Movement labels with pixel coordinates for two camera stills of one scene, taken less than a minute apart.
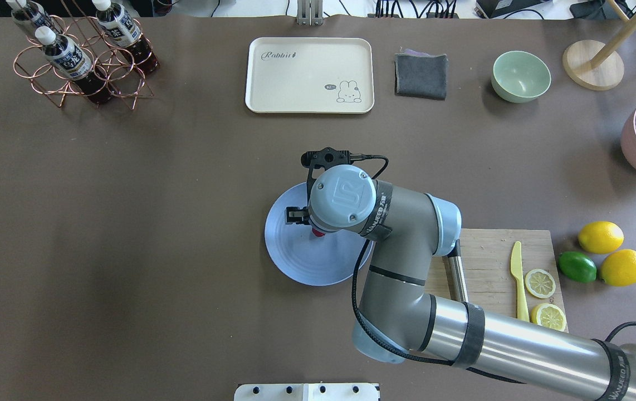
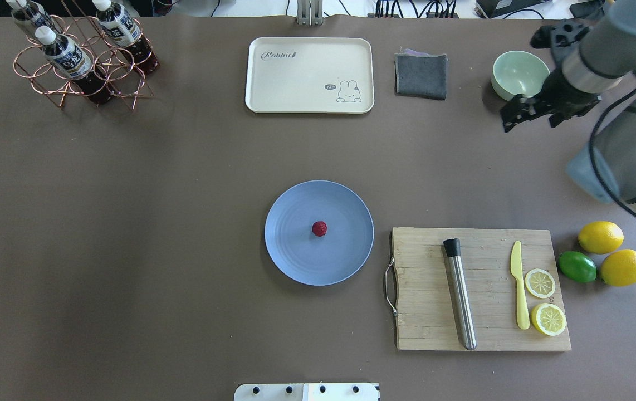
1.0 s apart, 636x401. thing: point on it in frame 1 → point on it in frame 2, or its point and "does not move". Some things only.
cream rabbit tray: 305,75 does not move
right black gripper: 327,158 → 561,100
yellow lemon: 623,267 does not move
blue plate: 308,259 does not move
